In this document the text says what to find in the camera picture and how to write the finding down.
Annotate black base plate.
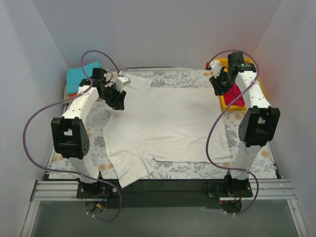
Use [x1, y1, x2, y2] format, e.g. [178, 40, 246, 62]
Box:
[76, 179, 254, 209]

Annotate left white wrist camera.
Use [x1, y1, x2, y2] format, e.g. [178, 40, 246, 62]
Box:
[115, 76, 130, 91]

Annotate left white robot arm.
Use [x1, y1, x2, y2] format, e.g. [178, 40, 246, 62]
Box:
[51, 68, 130, 198]

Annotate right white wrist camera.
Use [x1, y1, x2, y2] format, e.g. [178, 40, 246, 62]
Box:
[205, 60, 222, 78]

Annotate white t shirt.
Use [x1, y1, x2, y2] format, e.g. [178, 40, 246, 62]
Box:
[103, 74, 231, 187]

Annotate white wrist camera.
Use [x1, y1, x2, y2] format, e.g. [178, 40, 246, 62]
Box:
[205, 60, 222, 78]
[115, 76, 130, 91]

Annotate aluminium frame rail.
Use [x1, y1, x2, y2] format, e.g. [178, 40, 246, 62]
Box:
[21, 179, 308, 237]

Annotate folded orange t shirt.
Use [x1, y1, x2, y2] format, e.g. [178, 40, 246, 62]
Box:
[69, 93, 77, 98]

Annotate magenta t shirt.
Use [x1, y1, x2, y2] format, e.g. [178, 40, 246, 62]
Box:
[223, 84, 245, 107]

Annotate yellow plastic bin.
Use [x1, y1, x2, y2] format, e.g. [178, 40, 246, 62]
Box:
[216, 59, 271, 111]

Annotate floral patterned table mat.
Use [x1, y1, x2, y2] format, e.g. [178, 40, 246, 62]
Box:
[47, 70, 277, 180]

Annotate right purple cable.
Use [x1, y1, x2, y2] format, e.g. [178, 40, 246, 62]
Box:
[205, 50, 261, 216]

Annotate folded beige t shirt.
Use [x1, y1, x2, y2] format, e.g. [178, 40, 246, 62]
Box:
[63, 86, 74, 104]

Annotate folded teal t shirt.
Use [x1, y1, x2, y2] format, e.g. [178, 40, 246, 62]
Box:
[66, 61, 102, 95]

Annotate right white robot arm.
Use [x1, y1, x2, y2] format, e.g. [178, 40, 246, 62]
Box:
[205, 50, 280, 199]

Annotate purple cable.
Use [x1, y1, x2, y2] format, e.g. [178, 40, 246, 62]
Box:
[205, 50, 261, 216]
[22, 50, 123, 222]

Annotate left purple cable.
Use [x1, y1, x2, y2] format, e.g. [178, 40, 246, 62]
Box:
[22, 50, 123, 222]

